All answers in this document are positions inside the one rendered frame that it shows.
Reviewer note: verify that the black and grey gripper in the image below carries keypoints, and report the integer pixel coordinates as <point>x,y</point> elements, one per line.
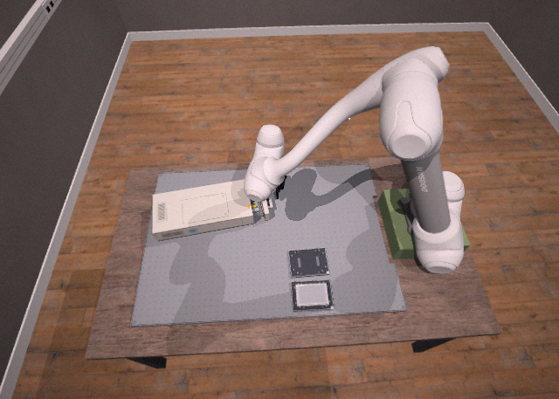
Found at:
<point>279,188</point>

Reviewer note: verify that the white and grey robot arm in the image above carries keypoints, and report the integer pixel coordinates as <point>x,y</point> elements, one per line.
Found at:
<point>410,122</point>

